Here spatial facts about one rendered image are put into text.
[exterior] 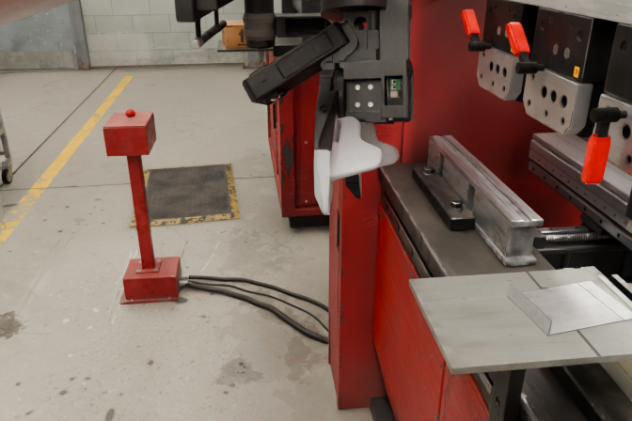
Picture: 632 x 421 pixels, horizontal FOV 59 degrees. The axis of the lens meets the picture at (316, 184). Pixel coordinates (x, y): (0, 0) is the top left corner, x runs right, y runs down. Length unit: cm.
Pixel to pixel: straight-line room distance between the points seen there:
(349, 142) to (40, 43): 745
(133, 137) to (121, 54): 547
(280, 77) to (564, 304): 47
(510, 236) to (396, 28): 64
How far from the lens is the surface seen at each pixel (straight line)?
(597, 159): 76
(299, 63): 55
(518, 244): 112
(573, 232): 135
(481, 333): 72
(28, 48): 793
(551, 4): 93
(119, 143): 227
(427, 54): 149
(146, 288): 256
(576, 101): 85
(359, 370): 191
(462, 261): 111
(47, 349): 247
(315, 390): 208
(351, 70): 52
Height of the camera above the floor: 142
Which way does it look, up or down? 23 degrees down
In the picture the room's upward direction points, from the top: straight up
